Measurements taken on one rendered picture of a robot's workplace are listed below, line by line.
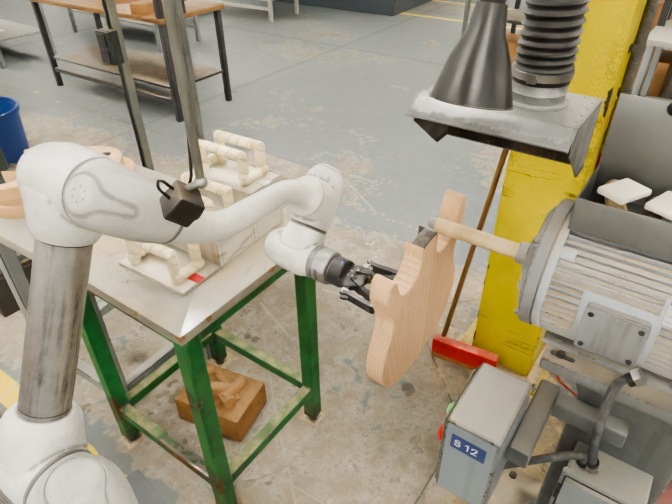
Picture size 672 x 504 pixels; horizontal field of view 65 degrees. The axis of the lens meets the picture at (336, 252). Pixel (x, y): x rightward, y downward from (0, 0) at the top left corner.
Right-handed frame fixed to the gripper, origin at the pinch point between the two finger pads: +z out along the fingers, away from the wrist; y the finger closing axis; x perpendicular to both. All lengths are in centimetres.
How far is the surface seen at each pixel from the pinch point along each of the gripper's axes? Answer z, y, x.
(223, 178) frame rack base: -72, -14, 2
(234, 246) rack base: -58, 0, -9
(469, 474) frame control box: 29.9, 29.9, -0.9
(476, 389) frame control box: 25.6, 19.8, 9.1
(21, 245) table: -123, 32, -13
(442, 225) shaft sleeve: 5.0, -6.5, 19.9
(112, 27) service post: -181, -61, 19
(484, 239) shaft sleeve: 14.4, -6.6, 20.0
